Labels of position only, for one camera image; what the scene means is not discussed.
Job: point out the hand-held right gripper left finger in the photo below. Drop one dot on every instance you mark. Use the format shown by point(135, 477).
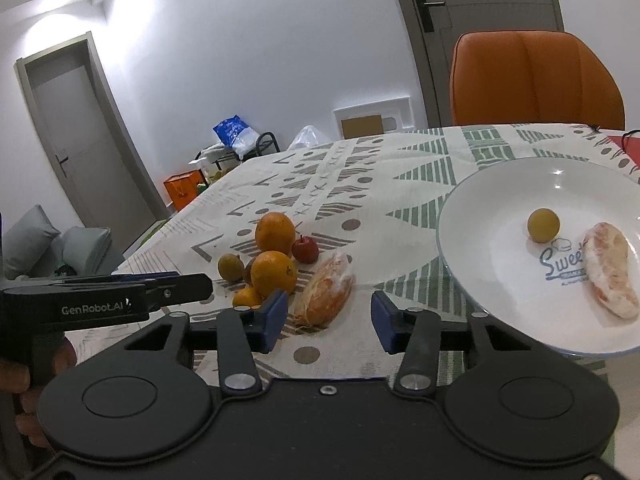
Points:
point(272, 320)

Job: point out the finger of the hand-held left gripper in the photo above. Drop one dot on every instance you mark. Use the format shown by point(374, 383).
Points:
point(145, 276)
point(185, 287)

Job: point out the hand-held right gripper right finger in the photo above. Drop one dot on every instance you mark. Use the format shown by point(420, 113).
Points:
point(384, 322)

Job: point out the small tangerine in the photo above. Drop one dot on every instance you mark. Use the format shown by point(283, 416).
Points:
point(246, 298)

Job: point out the medium orange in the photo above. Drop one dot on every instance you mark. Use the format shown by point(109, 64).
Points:
point(272, 274)

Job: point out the green round fruit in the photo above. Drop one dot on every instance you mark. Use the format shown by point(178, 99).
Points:
point(230, 267)

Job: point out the bread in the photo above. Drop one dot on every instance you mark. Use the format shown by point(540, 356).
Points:
point(325, 292)
point(610, 275)

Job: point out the large orange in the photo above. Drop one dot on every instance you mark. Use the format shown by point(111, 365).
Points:
point(274, 234)

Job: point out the white bowl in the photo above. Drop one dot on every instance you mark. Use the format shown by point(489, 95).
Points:
point(490, 240)

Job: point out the person's left hand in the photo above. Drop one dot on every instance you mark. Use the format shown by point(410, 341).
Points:
point(30, 420)

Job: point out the brownish round fruit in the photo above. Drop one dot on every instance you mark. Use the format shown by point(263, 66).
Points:
point(248, 272)

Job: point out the small grey cushion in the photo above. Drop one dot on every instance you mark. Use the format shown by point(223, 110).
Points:
point(85, 250)

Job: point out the small red apple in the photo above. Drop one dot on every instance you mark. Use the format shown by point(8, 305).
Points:
point(305, 250)

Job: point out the large grey cushion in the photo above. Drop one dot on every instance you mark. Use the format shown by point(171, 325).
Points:
point(30, 240)

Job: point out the orange paper bag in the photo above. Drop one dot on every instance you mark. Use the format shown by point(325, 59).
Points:
point(182, 191)

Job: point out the patterned tablecloth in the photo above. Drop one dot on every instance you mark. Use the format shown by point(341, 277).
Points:
point(380, 195)

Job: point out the blue plastic bag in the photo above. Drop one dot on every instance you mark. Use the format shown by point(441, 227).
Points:
point(232, 132)

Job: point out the black metal rack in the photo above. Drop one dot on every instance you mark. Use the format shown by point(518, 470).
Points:
point(267, 142)

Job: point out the white plastic bag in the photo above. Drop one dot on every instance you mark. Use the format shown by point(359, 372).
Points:
point(310, 139)

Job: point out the yellow-green round fruit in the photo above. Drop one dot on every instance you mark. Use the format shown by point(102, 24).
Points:
point(543, 226)

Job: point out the brown cardboard sheet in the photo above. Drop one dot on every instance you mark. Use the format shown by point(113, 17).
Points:
point(361, 126)

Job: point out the white foam packaging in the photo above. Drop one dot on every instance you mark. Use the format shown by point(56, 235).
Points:
point(400, 115)

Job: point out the wrapped bread on plate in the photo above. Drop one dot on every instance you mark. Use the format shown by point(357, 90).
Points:
point(610, 275)

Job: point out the orange leather chair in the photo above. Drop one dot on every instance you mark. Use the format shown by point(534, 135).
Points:
point(535, 80)

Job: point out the black door lock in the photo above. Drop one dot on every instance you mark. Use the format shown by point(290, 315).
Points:
point(427, 12)

